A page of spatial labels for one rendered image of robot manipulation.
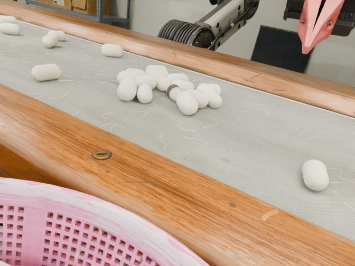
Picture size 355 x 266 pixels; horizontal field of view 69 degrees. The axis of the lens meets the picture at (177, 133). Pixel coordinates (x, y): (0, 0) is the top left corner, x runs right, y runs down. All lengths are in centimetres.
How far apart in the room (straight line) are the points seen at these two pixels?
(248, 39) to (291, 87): 197
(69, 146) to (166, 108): 15
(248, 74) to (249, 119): 16
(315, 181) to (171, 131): 13
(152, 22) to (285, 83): 245
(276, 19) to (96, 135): 223
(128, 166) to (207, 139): 11
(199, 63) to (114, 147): 34
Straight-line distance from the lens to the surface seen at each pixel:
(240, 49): 244
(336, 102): 46
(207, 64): 48
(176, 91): 32
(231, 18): 86
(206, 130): 27
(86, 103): 30
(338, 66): 234
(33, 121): 20
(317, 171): 22
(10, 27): 62
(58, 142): 18
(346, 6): 47
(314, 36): 40
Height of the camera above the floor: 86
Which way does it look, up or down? 28 degrees down
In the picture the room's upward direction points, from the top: 10 degrees clockwise
